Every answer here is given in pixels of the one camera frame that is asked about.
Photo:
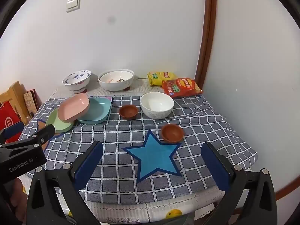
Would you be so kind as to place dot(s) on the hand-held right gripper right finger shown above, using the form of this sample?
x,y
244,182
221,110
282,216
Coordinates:
x,y
214,166

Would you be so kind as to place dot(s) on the yellow chip bag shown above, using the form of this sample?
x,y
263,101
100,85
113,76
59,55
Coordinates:
x,y
159,77

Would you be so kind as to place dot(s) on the grey checked tablecloth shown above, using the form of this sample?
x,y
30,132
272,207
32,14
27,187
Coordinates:
x,y
112,145

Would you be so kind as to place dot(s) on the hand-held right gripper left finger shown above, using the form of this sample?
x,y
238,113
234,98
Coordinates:
x,y
90,161

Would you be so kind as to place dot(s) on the light blue plate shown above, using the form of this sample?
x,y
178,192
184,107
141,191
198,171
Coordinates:
x,y
98,110

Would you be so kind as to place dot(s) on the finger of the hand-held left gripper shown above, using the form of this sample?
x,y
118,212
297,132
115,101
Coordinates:
x,y
13,131
44,133

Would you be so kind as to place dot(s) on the white light switch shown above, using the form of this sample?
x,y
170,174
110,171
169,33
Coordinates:
x,y
73,4

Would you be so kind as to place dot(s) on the person's left hand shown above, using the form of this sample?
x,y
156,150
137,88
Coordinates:
x,y
18,189

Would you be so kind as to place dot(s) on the white bowl with orange lettering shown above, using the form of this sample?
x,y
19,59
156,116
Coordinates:
x,y
114,77

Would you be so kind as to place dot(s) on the plain white bowl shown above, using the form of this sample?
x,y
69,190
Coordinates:
x,y
157,105

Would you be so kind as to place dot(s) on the brown cardboard box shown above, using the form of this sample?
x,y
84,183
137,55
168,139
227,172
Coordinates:
x,y
15,93

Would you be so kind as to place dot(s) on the red paper bag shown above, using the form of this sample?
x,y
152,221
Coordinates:
x,y
9,117

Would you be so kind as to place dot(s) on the small brown bowl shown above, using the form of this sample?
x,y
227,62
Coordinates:
x,y
172,133
127,112

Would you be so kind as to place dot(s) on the small brown dish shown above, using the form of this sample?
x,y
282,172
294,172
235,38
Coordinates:
x,y
126,88
82,90

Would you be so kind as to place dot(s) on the brown wooden door frame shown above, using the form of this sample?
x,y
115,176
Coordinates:
x,y
207,28

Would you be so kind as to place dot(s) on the white lemon bowl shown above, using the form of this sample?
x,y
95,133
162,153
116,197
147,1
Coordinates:
x,y
116,86

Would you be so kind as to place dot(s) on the pink plate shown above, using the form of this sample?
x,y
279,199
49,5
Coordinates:
x,y
72,109

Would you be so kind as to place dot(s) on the light green plate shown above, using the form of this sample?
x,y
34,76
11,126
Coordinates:
x,y
57,125

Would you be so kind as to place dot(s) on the orange chip bag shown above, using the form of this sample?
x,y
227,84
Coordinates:
x,y
182,88

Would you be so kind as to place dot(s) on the white fruit print tablecloth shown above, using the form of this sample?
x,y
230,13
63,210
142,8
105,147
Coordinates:
x,y
150,212

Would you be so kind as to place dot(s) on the blue patterned white bowl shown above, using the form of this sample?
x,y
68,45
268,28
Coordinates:
x,y
76,79

